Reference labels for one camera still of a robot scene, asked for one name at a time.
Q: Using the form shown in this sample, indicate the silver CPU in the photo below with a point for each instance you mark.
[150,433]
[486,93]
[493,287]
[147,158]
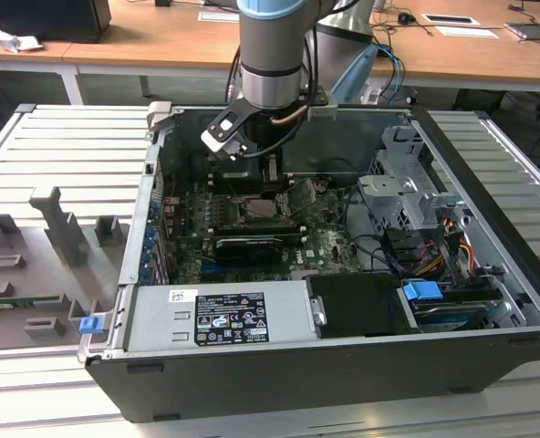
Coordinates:
[262,209]

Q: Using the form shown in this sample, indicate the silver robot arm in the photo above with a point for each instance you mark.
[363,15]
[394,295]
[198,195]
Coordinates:
[270,45]

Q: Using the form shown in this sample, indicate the black RAM slot bank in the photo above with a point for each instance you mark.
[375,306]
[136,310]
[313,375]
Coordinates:
[224,188]
[252,228]

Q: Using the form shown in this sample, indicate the CPU socket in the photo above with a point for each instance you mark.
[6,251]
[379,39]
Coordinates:
[240,215]

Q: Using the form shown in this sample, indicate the blue expansion slot clips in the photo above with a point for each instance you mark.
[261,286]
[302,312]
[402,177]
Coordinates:
[149,239]

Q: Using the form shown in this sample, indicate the grey case release latch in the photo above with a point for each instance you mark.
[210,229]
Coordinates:
[159,114]

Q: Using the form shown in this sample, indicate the black graphics card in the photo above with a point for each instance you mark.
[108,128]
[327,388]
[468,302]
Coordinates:
[247,251]

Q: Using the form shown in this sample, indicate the green motherboard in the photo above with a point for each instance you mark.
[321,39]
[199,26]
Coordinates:
[329,242]

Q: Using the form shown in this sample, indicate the silver metal drive cage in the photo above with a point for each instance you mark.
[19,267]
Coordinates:
[388,191]

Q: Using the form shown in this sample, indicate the black computer mouse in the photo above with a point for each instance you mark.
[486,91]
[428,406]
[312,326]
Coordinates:
[406,18]

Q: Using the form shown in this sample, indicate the black plastic shroud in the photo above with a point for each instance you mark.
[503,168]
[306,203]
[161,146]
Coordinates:
[356,305]

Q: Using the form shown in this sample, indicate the grey power supply unit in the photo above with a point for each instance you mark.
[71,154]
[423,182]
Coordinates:
[160,319]

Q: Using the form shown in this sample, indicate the hard disk in blue carrier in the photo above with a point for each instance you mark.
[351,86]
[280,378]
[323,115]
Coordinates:
[420,291]

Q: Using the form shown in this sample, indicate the white paper sheet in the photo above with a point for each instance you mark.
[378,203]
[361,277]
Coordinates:
[468,32]

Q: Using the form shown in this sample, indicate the black box on desk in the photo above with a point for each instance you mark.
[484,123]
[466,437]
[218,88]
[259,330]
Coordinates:
[46,18]

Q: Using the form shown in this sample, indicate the black open PC case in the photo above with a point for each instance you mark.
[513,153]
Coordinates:
[297,378]

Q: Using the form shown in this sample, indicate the blue case latch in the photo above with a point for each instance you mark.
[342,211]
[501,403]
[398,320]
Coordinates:
[90,325]

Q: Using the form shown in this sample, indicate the crumpled white paper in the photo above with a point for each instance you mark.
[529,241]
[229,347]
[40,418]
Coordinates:
[12,42]

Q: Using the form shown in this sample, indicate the grey parts rack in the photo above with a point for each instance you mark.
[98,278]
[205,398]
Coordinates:
[33,274]

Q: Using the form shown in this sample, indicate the grey flat laptop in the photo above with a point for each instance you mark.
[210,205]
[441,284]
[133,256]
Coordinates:
[534,31]

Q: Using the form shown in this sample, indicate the green RAM stick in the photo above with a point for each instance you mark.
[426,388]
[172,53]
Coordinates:
[19,301]

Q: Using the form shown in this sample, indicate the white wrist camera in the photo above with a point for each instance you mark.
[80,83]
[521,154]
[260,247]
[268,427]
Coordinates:
[217,139]

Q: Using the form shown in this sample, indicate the grey wrist mount bracket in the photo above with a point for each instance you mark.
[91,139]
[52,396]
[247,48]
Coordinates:
[324,112]

